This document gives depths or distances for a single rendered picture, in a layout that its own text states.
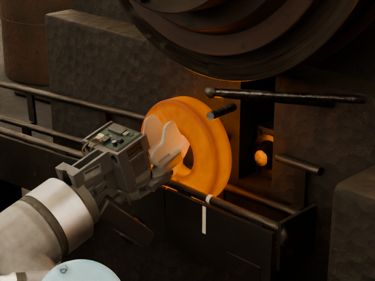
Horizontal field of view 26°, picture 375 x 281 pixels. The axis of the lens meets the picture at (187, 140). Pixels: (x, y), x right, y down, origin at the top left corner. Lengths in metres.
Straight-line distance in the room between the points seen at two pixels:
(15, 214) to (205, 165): 0.27
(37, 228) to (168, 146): 0.23
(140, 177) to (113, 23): 0.36
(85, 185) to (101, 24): 0.40
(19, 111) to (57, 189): 2.65
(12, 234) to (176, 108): 0.30
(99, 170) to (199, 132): 0.16
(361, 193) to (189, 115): 0.29
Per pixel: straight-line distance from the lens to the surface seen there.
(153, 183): 1.06
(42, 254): 0.97
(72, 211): 0.98
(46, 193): 0.99
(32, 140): 1.37
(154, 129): 1.12
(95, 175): 1.02
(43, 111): 3.62
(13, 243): 0.96
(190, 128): 1.10
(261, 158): 1.14
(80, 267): 0.80
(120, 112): 1.30
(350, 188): 0.92
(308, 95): 0.95
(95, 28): 1.33
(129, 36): 1.27
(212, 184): 1.10
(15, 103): 3.75
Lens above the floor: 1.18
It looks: 21 degrees down
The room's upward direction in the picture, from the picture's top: straight up
